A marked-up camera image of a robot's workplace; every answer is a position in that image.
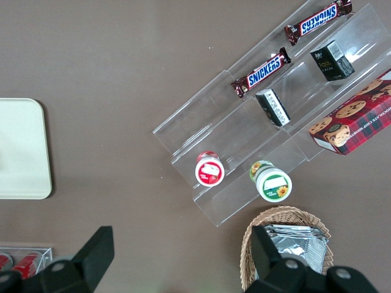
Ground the Snickers chocolate bar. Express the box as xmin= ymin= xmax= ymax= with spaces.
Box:
xmin=283 ymin=0 xmax=353 ymax=46
xmin=230 ymin=46 xmax=291 ymax=99

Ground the clear acrylic stepped display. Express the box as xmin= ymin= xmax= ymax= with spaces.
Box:
xmin=152 ymin=2 xmax=391 ymax=228

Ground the silver foil pack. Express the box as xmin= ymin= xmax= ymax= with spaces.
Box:
xmin=264 ymin=224 xmax=325 ymax=238
xmin=268 ymin=233 xmax=330 ymax=275

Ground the green lidded yogurt cup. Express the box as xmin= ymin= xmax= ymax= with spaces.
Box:
xmin=249 ymin=160 xmax=293 ymax=203

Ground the beige plastic tray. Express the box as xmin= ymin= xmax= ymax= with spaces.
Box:
xmin=0 ymin=98 xmax=53 ymax=200

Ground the red tartan cookie box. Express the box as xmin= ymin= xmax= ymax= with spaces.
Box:
xmin=307 ymin=68 xmax=391 ymax=156

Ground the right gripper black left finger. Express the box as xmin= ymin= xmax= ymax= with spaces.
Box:
xmin=23 ymin=225 xmax=115 ymax=293

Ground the small black carton box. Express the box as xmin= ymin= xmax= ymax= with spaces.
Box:
xmin=255 ymin=89 xmax=291 ymax=127
xmin=310 ymin=40 xmax=356 ymax=82

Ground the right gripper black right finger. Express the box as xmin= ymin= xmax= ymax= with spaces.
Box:
xmin=244 ymin=225 xmax=324 ymax=293

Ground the clear acrylic bottle rack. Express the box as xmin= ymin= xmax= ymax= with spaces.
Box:
xmin=0 ymin=245 xmax=53 ymax=275

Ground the red lidded yogurt cup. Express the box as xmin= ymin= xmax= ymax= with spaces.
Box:
xmin=194 ymin=150 xmax=226 ymax=187

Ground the light wicker basket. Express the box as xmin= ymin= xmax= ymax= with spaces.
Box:
xmin=239 ymin=206 xmax=335 ymax=292

